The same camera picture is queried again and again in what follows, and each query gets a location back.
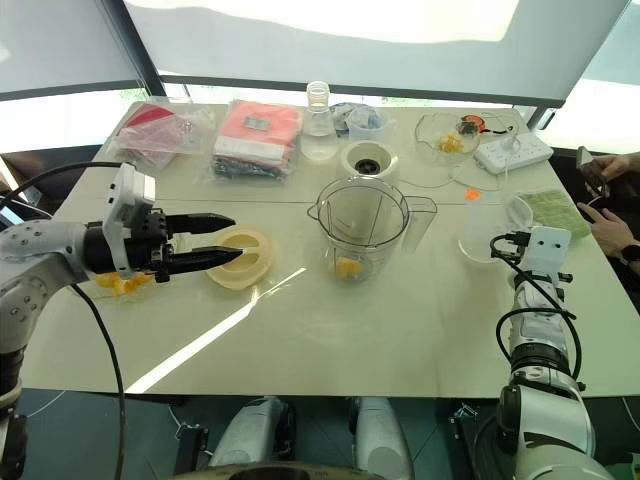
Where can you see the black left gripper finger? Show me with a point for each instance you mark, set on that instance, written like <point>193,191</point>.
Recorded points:
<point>200,223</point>
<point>200,257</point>

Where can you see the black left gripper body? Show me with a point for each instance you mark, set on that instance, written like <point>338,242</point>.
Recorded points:
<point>150,232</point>

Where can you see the dark smartphone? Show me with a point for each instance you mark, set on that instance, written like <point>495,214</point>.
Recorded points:
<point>587,167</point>

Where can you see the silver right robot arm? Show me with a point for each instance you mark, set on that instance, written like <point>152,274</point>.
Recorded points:
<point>545,425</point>

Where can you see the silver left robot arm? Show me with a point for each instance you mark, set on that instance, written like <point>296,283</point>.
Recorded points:
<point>30,245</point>

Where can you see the cream blender lid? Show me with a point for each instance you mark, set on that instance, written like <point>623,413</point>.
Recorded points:
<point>245,260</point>

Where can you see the orange segments in jar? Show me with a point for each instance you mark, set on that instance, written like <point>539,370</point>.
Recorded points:
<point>345,268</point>

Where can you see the white blender base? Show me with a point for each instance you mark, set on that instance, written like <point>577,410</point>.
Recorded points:
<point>370,160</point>

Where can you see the person's left hand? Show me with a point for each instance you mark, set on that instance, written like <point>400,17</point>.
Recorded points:
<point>612,227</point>

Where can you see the person's right hand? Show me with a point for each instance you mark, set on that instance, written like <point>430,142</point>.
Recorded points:
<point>620,165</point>

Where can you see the orange segment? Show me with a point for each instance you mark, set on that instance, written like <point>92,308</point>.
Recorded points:
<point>110,284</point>
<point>137,282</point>

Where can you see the bagged red cloth stack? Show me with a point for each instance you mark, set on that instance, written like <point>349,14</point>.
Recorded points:
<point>257,142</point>

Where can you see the plastic bag with red sheet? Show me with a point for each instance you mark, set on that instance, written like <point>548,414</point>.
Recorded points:
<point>155,132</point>

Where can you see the clear plastic bottle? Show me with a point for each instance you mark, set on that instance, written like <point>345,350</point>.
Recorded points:
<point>319,130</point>

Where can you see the blue white crumpled cloth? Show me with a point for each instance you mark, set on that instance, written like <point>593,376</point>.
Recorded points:
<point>342,114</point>

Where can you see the silver robot leg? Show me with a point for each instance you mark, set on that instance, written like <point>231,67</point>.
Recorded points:
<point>380,440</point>
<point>250,435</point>

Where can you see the clear measuring cup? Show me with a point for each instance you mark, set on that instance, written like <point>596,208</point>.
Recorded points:
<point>367,127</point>

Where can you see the white roller blind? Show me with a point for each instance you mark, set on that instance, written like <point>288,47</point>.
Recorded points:
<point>55,45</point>
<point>350,50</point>

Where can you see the dark rounded robot torso edge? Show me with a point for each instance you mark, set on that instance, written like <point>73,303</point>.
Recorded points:
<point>270,472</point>

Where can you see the clear glass bowl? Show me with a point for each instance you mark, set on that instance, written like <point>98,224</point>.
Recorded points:
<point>445,145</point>

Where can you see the yellow orange peel pieces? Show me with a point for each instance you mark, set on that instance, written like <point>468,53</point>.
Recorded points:
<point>450,143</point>

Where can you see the small orange scrap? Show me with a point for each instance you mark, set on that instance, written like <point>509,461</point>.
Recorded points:
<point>473,195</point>

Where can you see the clear plastic cup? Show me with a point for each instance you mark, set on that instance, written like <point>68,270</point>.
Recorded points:
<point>480,235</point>

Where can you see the white power strip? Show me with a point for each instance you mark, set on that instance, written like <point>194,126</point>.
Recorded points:
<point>515,152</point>

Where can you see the green cloth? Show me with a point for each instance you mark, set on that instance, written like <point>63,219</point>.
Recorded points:
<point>555,210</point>

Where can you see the black wristwatch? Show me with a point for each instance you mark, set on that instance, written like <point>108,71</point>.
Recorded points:
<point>631,255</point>

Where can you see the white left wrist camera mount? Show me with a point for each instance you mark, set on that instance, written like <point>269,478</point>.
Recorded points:
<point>125,192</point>

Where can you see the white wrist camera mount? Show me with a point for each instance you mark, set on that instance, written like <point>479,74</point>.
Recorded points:
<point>547,250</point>
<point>125,192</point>

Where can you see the dark window frame post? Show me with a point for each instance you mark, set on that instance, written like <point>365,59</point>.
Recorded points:
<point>142,55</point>

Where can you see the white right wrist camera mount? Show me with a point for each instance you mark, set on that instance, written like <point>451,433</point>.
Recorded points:
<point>547,250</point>

